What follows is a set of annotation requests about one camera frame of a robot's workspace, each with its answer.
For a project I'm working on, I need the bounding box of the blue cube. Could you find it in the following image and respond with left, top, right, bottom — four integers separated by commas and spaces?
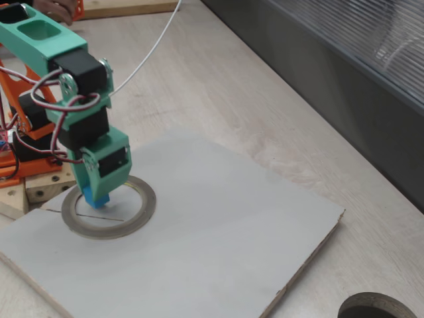
82, 185, 111, 209

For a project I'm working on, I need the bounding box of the wooden plank under arm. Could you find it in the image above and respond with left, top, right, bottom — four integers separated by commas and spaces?
25, 170, 79, 203

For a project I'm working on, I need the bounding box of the person's hand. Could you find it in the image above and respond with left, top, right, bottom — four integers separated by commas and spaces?
32, 0, 76, 26

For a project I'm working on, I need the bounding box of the light wooden block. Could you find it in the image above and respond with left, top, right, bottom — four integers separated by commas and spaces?
0, 184, 30, 220

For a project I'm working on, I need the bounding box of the red controller circuit board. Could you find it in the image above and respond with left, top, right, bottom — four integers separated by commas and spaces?
0, 129, 13, 156

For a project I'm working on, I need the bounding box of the grey laminated chipboard panel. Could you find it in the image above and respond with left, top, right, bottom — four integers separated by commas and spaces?
0, 129, 346, 318

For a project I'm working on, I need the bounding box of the long wooden plank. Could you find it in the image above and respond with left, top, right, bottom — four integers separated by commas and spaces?
82, 0, 180, 21

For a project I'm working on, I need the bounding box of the frosted desk divider panel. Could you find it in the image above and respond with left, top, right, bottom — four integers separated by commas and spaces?
201, 0, 424, 215

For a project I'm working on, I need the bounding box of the grey ring of tape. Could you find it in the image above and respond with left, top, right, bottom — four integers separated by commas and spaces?
61, 175, 156, 240

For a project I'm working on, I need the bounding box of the red black white servo wire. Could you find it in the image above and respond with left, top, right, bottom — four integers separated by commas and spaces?
30, 68, 101, 115
49, 111, 87, 166

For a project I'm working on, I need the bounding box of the white USB cable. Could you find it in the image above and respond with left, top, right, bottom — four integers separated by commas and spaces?
109, 0, 183, 97

